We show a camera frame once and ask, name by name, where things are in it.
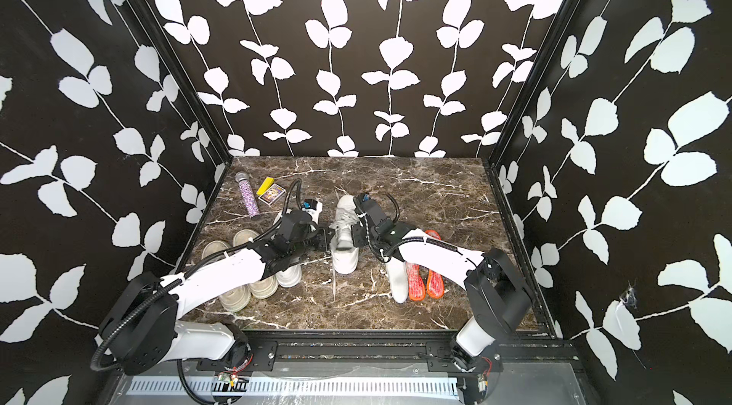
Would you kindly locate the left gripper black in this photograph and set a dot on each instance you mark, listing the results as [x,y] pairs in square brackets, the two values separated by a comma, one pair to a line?
[323,235]

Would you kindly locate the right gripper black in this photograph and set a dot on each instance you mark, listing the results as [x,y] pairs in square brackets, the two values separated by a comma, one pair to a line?
[361,242]

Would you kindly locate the white sneaker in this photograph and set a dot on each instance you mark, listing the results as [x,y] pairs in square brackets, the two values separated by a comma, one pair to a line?
[291,276]
[343,250]

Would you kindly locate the white grey insole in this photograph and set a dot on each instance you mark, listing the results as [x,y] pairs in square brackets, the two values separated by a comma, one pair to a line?
[397,275]

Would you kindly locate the red orange insole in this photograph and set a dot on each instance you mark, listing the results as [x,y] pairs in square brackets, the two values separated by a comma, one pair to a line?
[416,287]

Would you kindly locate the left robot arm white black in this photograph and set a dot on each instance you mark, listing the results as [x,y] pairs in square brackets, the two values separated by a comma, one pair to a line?
[146,326]

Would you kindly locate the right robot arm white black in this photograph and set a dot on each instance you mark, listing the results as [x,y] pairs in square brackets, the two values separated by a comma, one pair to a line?
[498,294]

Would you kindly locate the small purple card box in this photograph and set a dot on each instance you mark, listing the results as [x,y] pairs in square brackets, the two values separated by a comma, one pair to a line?
[272,194]

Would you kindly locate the yellow wedge block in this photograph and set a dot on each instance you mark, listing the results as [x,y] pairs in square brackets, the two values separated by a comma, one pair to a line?
[266,184]

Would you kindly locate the purple glitter tube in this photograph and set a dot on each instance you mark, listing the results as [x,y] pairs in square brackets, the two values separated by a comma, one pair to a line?
[248,195]

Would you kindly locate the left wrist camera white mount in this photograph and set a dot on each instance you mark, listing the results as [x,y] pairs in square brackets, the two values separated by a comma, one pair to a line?
[313,207]

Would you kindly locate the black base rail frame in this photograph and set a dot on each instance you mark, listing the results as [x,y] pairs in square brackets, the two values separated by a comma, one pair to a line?
[354,350]

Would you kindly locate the white slotted cable duct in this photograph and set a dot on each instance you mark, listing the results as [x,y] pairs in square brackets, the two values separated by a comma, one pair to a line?
[264,386]

